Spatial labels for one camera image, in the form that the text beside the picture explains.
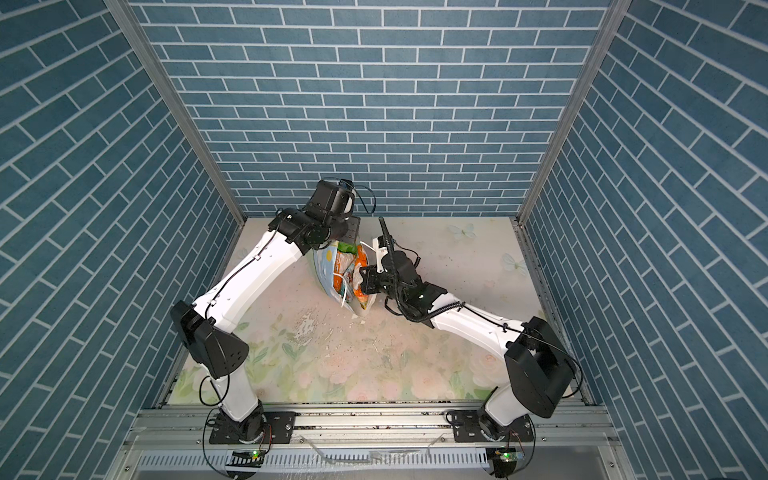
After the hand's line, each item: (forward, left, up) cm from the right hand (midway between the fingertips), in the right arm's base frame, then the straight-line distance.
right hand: (355, 267), depth 79 cm
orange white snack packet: (0, +3, -3) cm, 4 cm away
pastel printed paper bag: (-1, +8, +2) cm, 8 cm away
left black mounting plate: (-36, +15, -21) cm, 44 cm away
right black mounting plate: (-32, -31, -21) cm, 49 cm away
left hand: (+9, +1, +7) cm, 12 cm away
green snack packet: (+9, +4, -2) cm, 10 cm away
